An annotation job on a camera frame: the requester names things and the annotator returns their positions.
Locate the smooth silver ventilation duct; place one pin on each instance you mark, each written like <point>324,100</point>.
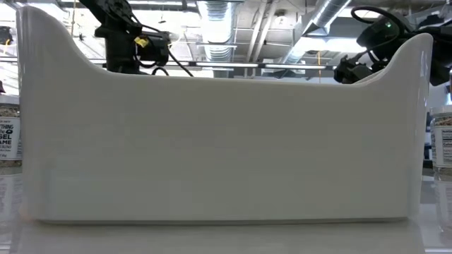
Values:
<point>328,14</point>

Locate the ribbed silver ventilation duct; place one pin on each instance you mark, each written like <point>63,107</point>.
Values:
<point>216,31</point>

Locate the white plastic storage bin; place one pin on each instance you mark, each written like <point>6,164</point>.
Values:
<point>226,148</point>

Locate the seasoning jar with white lid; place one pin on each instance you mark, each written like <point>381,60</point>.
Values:
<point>443,141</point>
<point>8,137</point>

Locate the black hanging ceiling camera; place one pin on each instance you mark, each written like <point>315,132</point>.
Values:
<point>5,35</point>

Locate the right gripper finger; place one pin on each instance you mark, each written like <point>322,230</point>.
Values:
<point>358,67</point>
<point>340,75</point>

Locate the long linear ceiling light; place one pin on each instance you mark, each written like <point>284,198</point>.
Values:
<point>226,65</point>

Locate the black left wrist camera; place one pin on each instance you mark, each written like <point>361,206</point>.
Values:
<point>157,49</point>

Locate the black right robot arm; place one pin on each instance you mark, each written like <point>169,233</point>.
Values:
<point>441,53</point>

